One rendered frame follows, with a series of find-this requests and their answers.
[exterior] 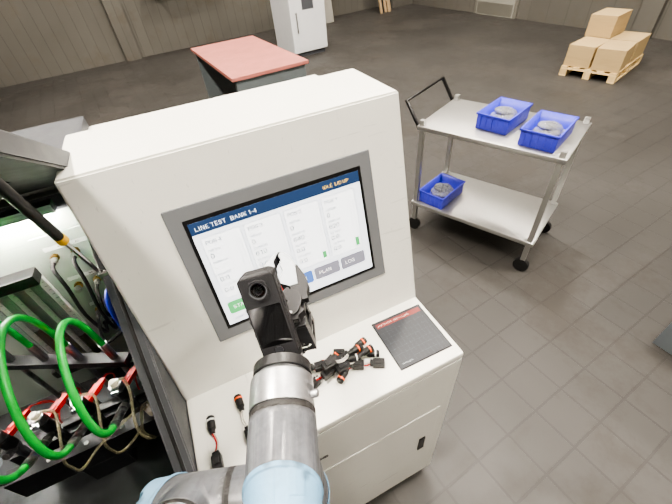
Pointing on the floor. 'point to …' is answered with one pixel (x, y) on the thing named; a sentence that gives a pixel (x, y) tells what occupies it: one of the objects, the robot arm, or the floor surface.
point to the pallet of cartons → (606, 47)
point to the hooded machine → (300, 26)
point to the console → (308, 149)
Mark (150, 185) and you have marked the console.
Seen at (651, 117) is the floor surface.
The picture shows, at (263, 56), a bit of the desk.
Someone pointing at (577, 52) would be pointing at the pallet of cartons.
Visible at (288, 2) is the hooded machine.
